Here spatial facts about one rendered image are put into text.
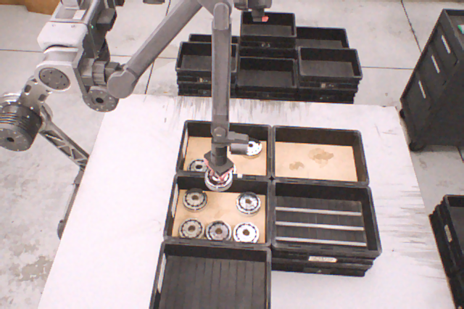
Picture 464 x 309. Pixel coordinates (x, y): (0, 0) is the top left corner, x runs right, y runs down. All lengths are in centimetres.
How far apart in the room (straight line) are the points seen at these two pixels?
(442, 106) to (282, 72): 107
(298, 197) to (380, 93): 200
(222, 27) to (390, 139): 133
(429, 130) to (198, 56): 165
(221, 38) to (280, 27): 205
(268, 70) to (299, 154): 121
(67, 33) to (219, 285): 99
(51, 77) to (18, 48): 284
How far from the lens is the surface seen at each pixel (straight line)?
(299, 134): 187
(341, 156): 191
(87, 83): 132
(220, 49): 120
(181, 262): 158
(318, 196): 174
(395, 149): 221
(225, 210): 167
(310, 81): 269
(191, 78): 269
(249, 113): 220
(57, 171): 303
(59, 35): 138
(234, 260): 158
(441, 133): 308
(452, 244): 252
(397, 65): 392
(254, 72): 294
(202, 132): 188
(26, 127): 202
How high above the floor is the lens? 228
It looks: 51 degrees down
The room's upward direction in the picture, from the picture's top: 1 degrees clockwise
